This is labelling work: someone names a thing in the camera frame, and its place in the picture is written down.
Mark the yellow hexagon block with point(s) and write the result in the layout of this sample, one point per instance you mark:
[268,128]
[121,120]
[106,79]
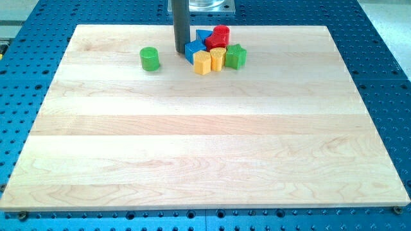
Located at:
[202,62]

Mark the green star block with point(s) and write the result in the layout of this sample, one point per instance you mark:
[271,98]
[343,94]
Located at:
[235,56]

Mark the red star block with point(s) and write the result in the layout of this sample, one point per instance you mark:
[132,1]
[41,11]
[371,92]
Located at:
[215,41]

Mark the yellow heart block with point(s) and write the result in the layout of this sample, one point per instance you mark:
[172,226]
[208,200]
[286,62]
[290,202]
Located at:
[217,58]

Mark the blue cube block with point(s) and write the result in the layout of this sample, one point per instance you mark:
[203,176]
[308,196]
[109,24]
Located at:
[191,48]

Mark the green cylinder block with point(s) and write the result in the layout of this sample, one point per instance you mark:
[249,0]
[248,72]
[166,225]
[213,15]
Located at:
[149,58]

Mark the blue triangle block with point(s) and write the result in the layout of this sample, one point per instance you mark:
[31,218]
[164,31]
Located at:
[201,35]

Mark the red cylinder block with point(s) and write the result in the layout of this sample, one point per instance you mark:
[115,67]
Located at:
[222,30]

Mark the light wooden board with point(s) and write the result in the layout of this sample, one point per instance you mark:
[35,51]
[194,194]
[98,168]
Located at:
[287,130]

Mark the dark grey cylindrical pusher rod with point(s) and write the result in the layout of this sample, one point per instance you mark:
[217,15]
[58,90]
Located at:
[181,27]

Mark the clear acrylic robot base plate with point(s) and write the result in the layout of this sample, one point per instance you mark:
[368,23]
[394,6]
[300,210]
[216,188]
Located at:
[213,7]

